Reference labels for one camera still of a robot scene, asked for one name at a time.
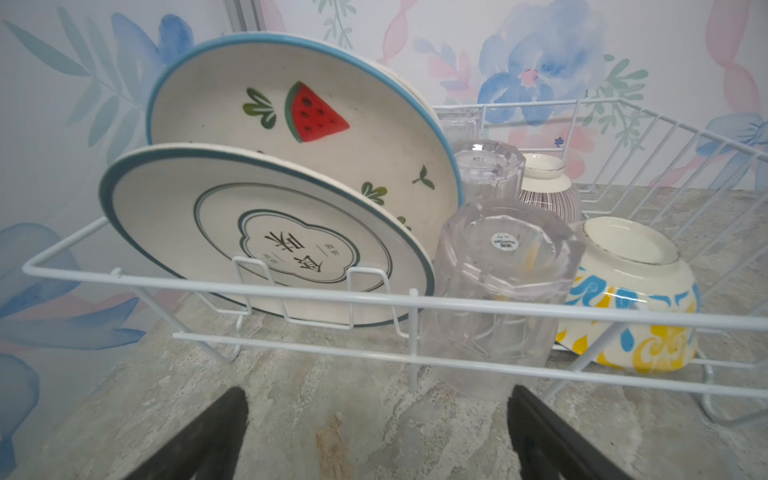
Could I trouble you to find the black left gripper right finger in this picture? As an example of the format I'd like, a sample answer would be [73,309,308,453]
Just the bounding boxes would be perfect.
[507,385,629,480]

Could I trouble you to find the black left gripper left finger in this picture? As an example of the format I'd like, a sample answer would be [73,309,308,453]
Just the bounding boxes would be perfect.
[127,387,249,479]

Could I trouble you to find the white plate green rim characters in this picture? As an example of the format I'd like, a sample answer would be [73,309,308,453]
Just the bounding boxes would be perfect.
[99,143,435,295]

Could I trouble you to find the watermelon pattern plate blue rim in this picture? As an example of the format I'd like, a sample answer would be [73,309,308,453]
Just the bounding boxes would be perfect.
[146,32,464,253]

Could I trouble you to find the clear faceted glass front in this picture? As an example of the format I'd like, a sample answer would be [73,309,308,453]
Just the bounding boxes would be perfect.
[419,199,585,367]

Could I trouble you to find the clear faceted glass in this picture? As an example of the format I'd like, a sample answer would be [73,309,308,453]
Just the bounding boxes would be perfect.
[419,199,585,367]
[452,140,526,204]
[437,108,482,144]

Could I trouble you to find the blue yellow patterned bowl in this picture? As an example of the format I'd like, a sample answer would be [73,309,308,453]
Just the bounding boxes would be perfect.
[566,216,701,374]

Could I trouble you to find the purple striped bowl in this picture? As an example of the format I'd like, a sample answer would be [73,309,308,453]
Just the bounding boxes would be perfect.
[519,153,582,224]

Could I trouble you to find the clear faceted glass middle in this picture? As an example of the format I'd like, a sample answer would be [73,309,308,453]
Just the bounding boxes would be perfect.
[452,140,526,204]

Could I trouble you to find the clear faceted glass back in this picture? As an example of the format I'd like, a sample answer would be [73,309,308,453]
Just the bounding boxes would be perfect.
[437,108,482,144]

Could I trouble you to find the white wire dish rack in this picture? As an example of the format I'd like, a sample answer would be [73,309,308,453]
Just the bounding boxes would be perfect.
[21,97,767,428]

